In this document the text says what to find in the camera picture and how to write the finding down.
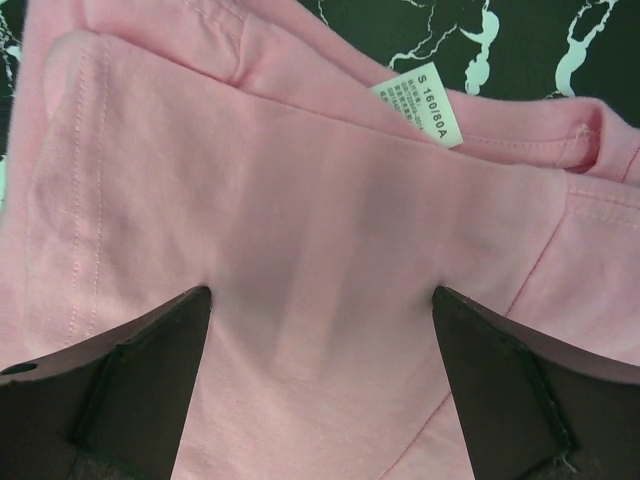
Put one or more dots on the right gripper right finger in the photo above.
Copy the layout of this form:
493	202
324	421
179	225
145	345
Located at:
531	406

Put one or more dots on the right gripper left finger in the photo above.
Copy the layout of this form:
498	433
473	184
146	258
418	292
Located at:
111	407

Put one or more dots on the light pink t-shirt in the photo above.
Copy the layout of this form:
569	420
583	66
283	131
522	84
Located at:
157	145

